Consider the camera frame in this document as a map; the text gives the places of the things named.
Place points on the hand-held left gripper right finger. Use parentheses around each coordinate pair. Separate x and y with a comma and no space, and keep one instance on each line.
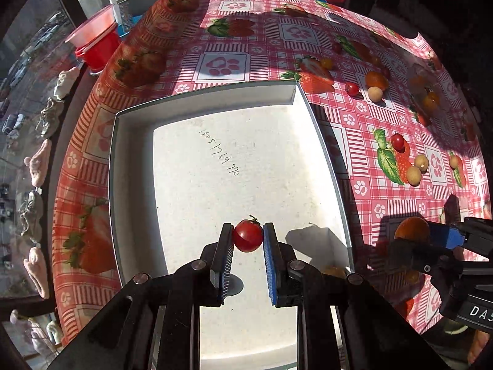
(272,269)

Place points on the red checkered strawberry tablecloth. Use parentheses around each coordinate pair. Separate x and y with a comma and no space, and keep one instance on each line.
(246,42)

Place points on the yellow longan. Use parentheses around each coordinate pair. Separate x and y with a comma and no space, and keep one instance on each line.
(414,175)
(421,162)
(456,162)
(374,94)

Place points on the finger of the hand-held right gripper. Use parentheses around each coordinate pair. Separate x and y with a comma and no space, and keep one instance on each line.
(446,235)
(418,258)

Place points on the white baby shoe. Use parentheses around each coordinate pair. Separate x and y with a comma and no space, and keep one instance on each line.
(64,81)

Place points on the white shallow box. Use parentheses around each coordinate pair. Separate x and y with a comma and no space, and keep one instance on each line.
(231,169)

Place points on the pink plastic basin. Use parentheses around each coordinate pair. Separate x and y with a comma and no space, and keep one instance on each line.
(90,27)

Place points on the pink baby shoe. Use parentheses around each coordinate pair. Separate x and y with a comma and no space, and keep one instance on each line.
(38,164)
(38,273)

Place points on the orange kumquat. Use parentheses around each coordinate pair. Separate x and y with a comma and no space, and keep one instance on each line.
(411,228)
(431,100)
(333,271)

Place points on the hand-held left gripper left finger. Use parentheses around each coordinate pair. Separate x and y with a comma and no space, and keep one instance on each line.
(225,266)

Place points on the red plastic bucket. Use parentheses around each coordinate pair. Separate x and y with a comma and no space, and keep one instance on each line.
(98,50)

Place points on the small orange cherry tomato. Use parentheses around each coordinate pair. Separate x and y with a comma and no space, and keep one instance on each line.
(327,63)

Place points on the grey baby shoe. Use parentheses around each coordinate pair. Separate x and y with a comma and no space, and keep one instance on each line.
(49,118)
(31,212)

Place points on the dark red cherry tomato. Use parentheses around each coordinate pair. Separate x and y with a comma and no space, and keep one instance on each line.
(385,71)
(336,47)

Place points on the blue plastic container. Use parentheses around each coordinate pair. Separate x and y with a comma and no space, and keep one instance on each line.
(129,25)

